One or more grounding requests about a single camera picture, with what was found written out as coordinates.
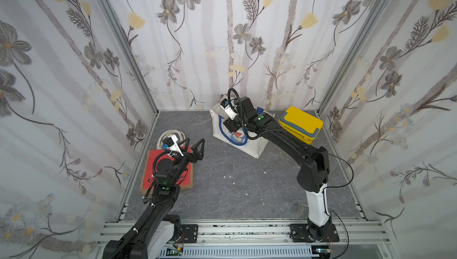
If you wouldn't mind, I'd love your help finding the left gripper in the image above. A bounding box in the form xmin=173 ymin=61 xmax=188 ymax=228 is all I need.
xmin=169 ymin=137 xmax=204 ymax=186

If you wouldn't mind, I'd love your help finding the aluminium mounting rail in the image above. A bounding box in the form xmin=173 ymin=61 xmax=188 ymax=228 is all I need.
xmin=94 ymin=219 xmax=397 ymax=259

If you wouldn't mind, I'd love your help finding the white Doraemon canvas bag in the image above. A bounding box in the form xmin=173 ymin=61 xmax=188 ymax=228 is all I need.
xmin=209 ymin=103 xmax=268 ymax=159

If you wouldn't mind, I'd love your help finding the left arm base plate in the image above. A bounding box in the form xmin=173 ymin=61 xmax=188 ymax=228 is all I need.
xmin=177 ymin=225 xmax=199 ymax=244

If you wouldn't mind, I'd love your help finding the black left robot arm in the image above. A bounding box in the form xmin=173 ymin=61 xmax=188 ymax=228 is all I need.
xmin=102 ymin=137 xmax=205 ymax=259

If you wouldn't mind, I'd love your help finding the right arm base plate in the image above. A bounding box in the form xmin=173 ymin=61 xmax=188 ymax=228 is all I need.
xmin=289 ymin=224 xmax=340 ymax=243

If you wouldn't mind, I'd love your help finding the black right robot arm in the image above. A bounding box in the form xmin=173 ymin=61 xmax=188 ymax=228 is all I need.
xmin=220 ymin=88 xmax=352 ymax=242

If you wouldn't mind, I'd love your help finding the red jute Christmas bag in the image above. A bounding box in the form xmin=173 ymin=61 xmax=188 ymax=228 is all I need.
xmin=140 ymin=129 xmax=194 ymax=195

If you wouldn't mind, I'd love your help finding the yellow cooler box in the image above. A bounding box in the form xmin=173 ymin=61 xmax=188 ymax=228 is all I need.
xmin=278 ymin=106 xmax=324 ymax=145

